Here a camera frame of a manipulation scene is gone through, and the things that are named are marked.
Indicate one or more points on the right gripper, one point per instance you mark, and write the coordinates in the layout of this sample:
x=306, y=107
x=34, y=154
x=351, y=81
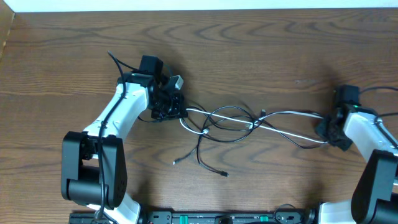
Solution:
x=321, y=129

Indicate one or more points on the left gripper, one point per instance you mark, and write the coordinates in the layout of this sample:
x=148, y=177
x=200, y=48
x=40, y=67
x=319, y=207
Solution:
x=177, y=112

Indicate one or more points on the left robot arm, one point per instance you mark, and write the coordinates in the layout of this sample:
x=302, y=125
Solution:
x=94, y=172

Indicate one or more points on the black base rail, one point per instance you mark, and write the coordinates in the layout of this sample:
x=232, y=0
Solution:
x=284, y=216

